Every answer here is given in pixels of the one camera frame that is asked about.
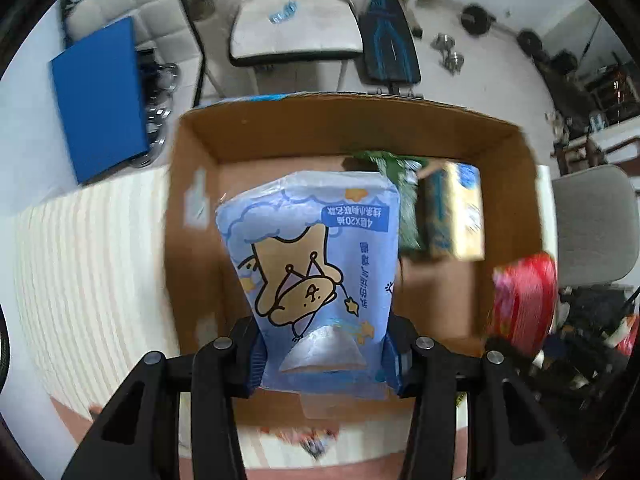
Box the red snack pack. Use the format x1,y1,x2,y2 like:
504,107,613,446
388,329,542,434
488,252,558,358

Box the yellow tissue pack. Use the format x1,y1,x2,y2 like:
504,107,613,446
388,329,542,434
422,160,485,261

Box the blue bear tissue pack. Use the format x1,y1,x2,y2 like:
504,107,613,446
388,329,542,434
216,171,399,400

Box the green tissue pack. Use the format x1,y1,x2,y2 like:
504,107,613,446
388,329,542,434
343,151,428,254

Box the brown cardboard box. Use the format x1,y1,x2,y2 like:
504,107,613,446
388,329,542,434
162,91,551,430

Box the grey office chair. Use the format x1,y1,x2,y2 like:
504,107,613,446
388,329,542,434
552,165,639,288

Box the blue board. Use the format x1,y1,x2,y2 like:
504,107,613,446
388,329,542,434
50,16,149,184

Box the chrome weight plates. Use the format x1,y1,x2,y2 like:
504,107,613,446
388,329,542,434
130,49,181,168

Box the chrome dumbbell pair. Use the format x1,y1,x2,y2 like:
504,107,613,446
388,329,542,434
431,32,464,75

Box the black blue workout bench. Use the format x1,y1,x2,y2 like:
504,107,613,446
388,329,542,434
358,0,421,96

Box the black barbell weights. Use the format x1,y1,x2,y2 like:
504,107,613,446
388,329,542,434
460,4,496,37

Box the white cushioned stool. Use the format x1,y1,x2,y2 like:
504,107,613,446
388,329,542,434
229,0,362,96

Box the white padded chair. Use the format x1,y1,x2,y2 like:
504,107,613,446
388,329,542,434
64,0,206,117

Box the small blue packet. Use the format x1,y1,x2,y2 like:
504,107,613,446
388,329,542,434
269,0,298,25

